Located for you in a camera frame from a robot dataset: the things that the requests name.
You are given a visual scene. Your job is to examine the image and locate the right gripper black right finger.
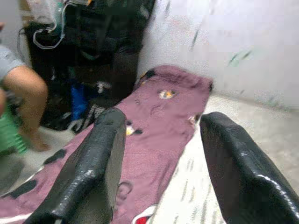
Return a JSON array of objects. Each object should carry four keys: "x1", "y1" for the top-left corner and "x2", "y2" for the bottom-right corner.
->
[{"x1": 199, "y1": 111, "x2": 299, "y2": 224}]

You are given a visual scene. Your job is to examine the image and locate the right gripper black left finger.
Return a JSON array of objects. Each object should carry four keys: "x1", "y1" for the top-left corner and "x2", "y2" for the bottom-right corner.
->
[{"x1": 23, "y1": 108, "x2": 128, "y2": 224}]

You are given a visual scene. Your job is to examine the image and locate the white quilted mattress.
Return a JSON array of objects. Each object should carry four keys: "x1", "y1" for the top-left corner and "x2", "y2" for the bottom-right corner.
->
[{"x1": 147, "y1": 94, "x2": 299, "y2": 224}]

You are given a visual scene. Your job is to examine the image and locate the blue bag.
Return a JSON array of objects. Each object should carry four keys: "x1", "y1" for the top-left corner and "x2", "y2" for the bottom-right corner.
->
[{"x1": 70, "y1": 81, "x2": 88, "y2": 122}]

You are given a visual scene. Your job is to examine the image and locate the pink cartoon print blanket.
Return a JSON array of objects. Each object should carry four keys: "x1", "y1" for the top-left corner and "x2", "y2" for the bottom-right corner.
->
[{"x1": 0, "y1": 64, "x2": 214, "y2": 224}]

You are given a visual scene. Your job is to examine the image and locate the green plastic stool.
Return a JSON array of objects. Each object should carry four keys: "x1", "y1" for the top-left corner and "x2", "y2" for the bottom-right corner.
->
[{"x1": 0, "y1": 105, "x2": 28, "y2": 157}]

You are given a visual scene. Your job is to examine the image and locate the person in grey shorts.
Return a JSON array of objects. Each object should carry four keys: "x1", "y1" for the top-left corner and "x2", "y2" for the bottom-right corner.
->
[{"x1": 0, "y1": 22, "x2": 50, "y2": 152}]

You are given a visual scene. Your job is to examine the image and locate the black hanging clothes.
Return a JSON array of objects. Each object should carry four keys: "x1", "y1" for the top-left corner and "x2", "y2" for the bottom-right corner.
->
[{"x1": 23, "y1": 0, "x2": 156, "y2": 131}]

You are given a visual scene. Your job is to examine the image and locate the white clothes hanger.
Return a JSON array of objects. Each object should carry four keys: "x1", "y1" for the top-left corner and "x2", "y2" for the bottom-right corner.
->
[{"x1": 32, "y1": 0, "x2": 71, "y2": 49}]

